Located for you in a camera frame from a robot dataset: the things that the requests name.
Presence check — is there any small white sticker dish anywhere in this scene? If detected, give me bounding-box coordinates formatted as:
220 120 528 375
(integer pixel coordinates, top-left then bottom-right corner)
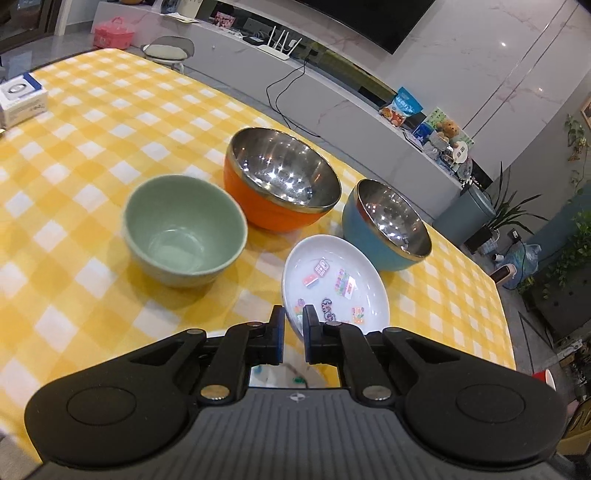
281 234 390 337

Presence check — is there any blue steel bowl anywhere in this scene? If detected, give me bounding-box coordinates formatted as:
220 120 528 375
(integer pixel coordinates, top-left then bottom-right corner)
342 179 433 272

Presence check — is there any green ceramic bowl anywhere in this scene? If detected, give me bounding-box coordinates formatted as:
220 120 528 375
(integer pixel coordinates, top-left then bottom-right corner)
122 174 249 289

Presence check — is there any orange steel bowl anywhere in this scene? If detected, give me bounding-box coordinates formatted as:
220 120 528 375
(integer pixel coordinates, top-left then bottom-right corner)
223 127 342 233

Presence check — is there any white Fruity painted plate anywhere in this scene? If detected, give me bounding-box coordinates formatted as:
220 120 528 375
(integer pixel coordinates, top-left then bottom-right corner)
249 363 329 389

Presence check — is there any grey-green trash bin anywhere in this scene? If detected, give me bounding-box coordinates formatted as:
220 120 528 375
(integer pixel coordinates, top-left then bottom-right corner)
433 185 496 247

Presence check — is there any red mug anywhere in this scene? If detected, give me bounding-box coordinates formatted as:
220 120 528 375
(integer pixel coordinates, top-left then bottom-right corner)
532 369 557 390

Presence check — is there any tall leafy floor plant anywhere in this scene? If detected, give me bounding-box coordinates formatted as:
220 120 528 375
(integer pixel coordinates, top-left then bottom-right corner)
472 168 548 251

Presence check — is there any brown teddy bear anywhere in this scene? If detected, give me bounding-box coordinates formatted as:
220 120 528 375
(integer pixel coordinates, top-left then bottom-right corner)
436 118 460 148

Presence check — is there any white TV cabinet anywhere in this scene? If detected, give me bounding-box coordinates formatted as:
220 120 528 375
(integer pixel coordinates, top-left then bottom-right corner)
94 2 461 218

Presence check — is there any blue snack bag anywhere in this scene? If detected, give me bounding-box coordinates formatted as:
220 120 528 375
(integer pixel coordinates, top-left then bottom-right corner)
380 87 423 127

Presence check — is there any white wifi router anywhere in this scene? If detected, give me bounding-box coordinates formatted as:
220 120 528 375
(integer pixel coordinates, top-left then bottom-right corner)
257 26 303 61

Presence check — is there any white blue small box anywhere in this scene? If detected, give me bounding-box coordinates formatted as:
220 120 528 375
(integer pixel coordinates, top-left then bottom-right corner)
0 72 48 130

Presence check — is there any pink plastic basket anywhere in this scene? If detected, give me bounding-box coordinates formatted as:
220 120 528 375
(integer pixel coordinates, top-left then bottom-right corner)
93 17 135 50

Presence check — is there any black power cable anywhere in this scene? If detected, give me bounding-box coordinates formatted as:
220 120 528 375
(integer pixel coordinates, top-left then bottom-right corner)
264 55 325 139

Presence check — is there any black wall television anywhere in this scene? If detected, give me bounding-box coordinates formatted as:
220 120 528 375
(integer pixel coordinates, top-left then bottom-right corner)
301 0 435 54

